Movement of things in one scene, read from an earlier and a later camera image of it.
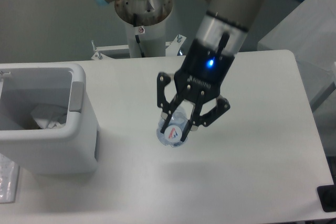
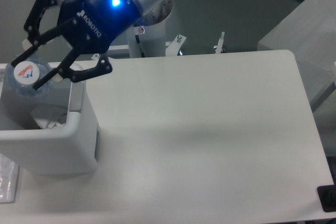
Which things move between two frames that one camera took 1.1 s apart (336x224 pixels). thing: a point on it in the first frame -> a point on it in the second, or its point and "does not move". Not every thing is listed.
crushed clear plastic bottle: x=177 y=125 -> x=20 y=77
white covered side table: x=310 y=33 does not move
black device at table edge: x=327 y=196 does not move
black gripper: x=199 y=78 -> x=93 y=19
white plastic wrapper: x=50 y=116 does not move
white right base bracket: x=174 y=46 does not move
